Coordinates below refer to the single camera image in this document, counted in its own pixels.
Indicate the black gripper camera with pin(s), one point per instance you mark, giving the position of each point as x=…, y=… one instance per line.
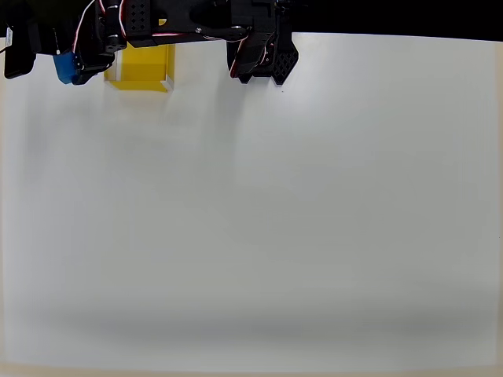
x=17, y=51

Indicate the yellow box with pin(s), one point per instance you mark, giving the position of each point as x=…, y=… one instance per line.
x=143, y=68

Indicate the blue block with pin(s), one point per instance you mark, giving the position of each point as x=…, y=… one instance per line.
x=64, y=68

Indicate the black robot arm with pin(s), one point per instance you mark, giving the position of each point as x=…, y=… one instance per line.
x=220, y=19

